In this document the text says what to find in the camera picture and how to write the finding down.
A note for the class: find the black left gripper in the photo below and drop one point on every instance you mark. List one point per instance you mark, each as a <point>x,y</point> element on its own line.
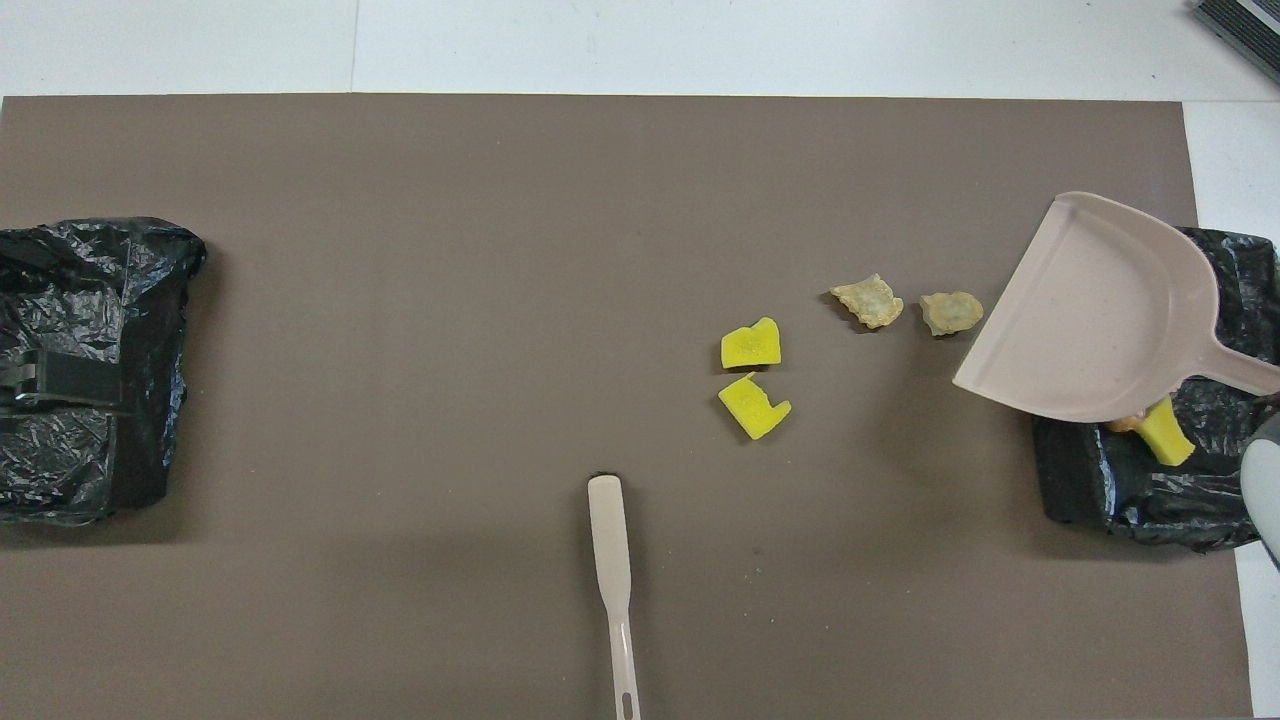
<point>18,385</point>

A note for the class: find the beige hand brush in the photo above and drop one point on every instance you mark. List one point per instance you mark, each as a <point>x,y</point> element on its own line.
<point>608,540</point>

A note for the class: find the notched yellow sponge piece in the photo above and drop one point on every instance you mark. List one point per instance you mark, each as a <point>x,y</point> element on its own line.
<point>752,410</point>

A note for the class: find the jagged beige sponge scrap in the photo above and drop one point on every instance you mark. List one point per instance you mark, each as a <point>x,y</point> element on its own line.
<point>870,300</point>

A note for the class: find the rounded beige sponge scrap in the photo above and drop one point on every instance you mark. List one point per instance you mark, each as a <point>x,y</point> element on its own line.
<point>950,313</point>

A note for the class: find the beige plastic dustpan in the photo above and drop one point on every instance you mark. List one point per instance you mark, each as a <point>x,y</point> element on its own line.
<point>1090,320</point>

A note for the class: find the orange brown sponge lump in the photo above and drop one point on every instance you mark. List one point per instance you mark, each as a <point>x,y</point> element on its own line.
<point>1125,424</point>

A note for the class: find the green and yellow sponge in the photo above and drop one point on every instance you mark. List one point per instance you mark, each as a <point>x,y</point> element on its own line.
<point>1168,440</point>

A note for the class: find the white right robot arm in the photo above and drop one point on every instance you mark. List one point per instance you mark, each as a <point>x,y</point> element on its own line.
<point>1265,490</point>

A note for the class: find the black bag lined trash bin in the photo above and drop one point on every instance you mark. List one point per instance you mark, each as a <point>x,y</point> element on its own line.
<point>1120,490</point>
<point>100,280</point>

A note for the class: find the brown table mat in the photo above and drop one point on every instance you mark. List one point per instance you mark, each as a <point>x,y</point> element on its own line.
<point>450,350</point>

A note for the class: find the grey ribbed panel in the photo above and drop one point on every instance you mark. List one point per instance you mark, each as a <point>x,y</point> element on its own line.
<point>1245,30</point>

